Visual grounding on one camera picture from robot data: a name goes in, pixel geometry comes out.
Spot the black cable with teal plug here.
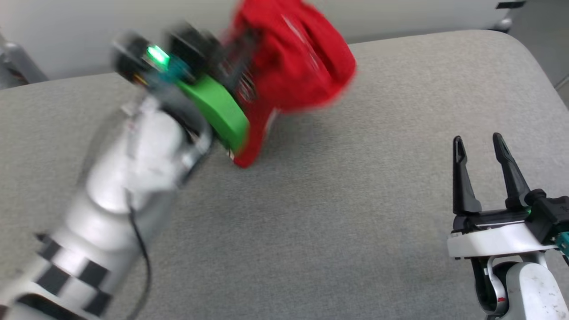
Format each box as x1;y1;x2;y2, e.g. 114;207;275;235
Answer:
127;191;152;320

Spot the red shirt with white sleeves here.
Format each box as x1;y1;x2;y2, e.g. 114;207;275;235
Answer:
224;0;357;168

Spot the grey perforated metal panel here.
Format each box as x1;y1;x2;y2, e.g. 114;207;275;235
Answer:
0;33;49;89

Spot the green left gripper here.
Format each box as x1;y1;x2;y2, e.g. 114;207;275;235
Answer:
178;31;258;152

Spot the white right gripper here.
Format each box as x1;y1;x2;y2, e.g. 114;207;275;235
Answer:
447;132;558;260

